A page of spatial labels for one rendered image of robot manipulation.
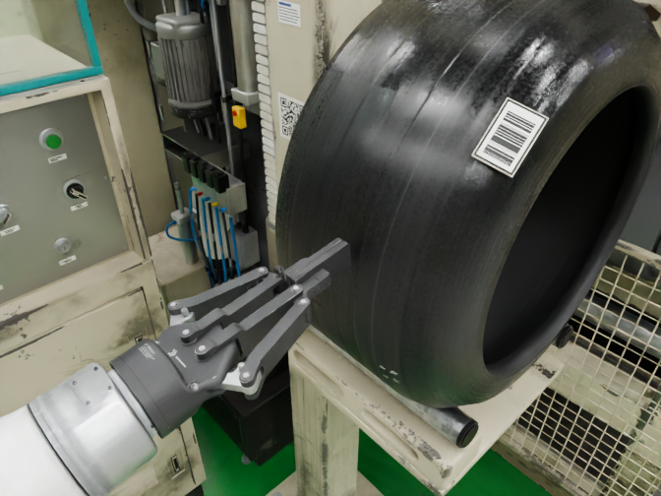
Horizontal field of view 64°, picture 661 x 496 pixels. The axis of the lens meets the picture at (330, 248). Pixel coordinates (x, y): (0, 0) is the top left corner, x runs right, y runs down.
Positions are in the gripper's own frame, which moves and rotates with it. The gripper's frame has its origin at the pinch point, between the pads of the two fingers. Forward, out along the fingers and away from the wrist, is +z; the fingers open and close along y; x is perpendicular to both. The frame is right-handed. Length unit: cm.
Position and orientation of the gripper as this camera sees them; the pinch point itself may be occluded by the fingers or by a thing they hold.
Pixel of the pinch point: (319, 269)
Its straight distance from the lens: 51.7
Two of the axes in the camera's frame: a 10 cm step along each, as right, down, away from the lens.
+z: 7.3, -5.1, 4.7
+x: 1.0, 7.5, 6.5
